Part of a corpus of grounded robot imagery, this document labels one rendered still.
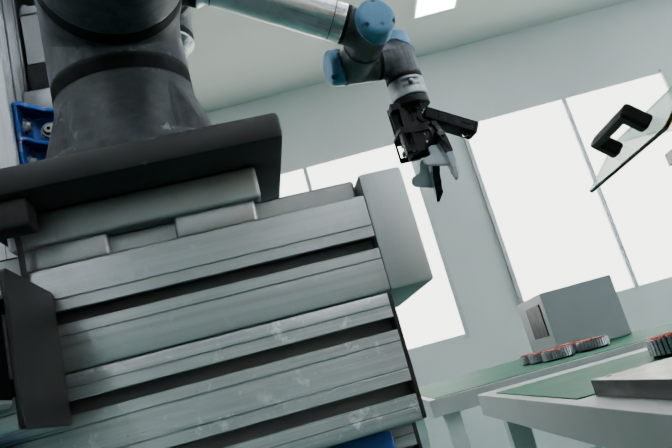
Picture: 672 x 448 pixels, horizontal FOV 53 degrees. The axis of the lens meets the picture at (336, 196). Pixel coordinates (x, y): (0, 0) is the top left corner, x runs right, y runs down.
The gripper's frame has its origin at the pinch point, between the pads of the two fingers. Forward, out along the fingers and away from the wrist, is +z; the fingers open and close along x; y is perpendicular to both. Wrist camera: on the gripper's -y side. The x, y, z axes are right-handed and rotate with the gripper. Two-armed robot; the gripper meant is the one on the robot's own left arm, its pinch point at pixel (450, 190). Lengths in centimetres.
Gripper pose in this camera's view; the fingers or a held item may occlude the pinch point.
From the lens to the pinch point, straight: 134.9
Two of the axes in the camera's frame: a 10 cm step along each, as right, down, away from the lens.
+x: 0.9, -3.0, -9.5
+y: -9.6, 2.2, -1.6
